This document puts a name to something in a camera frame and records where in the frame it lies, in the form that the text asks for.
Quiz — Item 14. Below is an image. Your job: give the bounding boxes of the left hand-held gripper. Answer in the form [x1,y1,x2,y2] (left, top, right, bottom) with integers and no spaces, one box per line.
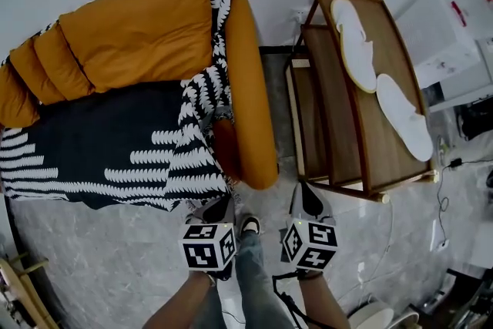
[177,197,237,283]

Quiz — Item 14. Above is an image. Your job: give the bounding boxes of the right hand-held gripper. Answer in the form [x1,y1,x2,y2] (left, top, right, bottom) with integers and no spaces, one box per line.
[280,181,340,272]

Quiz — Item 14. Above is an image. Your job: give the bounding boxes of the orange sofa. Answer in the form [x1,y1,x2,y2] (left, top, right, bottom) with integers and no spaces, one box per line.
[0,0,280,213]

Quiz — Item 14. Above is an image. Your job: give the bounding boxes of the black white patterned throw blanket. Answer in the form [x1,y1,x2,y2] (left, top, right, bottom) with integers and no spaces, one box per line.
[0,0,242,213]

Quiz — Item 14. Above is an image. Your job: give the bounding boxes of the wide orange sofa cushion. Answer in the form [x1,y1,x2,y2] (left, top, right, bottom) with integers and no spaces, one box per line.
[58,0,214,95]

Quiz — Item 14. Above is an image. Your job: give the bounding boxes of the person's left forearm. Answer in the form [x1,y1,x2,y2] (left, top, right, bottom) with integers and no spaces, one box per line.
[142,271,217,329]

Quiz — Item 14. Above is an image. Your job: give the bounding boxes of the person's right forearm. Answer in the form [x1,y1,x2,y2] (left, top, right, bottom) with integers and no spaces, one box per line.
[298,273,352,329]

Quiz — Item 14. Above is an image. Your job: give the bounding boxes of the person's right shoe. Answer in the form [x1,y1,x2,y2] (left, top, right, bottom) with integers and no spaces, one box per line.
[239,216,263,238]

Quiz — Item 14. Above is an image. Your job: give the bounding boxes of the person's right leg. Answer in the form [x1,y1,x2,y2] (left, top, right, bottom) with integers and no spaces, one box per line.
[233,230,294,329]

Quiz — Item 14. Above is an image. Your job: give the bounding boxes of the wooden shelf rack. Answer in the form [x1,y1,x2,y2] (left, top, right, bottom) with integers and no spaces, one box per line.
[283,0,441,204]

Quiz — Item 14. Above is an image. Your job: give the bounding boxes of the white round stool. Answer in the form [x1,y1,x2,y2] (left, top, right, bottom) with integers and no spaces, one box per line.
[384,310,421,329]
[346,300,396,329]

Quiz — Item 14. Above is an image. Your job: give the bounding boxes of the white slipper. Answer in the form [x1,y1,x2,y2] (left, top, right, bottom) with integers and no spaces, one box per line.
[375,72,435,163]
[330,0,379,95]

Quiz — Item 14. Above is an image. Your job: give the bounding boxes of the wooden chair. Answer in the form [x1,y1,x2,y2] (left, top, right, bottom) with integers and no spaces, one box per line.
[0,251,59,329]

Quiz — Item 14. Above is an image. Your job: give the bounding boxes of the white water dispenser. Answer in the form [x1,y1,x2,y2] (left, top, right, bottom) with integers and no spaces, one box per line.
[394,0,493,90]

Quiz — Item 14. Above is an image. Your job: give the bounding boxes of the white floor cable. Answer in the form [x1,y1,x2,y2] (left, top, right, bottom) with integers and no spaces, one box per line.
[334,199,397,306]

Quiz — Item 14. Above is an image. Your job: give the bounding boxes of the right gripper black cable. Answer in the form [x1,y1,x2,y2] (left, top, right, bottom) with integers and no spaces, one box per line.
[270,270,314,329]

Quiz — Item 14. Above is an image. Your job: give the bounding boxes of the black floor cable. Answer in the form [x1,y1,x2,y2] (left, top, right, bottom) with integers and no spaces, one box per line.
[434,156,493,244]

